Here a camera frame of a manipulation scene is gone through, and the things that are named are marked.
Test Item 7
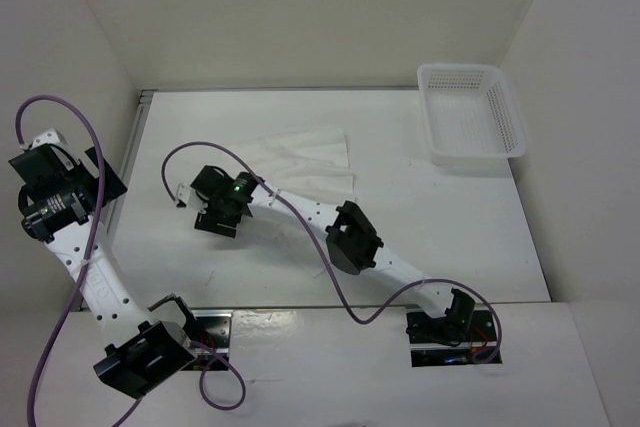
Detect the white perforated plastic basket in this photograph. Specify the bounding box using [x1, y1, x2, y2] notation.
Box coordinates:
[417, 63, 526, 167]

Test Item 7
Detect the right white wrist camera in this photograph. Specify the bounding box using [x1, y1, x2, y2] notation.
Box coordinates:
[175, 183, 203, 212]

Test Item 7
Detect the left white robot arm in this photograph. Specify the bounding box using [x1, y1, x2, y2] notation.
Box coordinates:
[9, 142, 199, 399]

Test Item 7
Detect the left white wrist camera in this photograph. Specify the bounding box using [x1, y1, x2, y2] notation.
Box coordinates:
[29, 128, 68, 149]

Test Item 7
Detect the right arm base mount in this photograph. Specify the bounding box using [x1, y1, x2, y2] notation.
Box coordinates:
[405, 309, 498, 368]

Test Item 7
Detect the purple cable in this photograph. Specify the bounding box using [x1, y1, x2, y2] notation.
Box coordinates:
[14, 94, 247, 427]
[162, 142, 503, 365]

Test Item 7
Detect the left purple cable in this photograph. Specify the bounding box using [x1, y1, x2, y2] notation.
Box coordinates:
[14, 94, 247, 427]

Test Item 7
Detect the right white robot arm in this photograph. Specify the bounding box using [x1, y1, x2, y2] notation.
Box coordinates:
[179, 166, 475, 346]

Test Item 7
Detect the white pleated skirt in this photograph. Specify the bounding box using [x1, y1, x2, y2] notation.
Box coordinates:
[230, 128, 356, 204]

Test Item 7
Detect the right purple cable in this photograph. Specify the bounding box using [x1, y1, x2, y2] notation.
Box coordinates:
[162, 142, 503, 365]

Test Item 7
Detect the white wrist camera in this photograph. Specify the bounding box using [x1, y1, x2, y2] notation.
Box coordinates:
[175, 183, 203, 212]
[29, 128, 68, 149]

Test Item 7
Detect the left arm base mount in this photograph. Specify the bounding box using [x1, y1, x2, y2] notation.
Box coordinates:
[184, 310, 233, 372]

